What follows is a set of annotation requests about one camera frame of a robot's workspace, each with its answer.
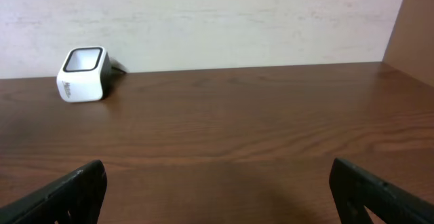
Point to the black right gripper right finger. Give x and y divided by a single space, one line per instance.
356 191

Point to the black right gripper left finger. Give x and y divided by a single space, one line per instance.
76 197

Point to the white barcode scanner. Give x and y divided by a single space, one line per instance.
85 75

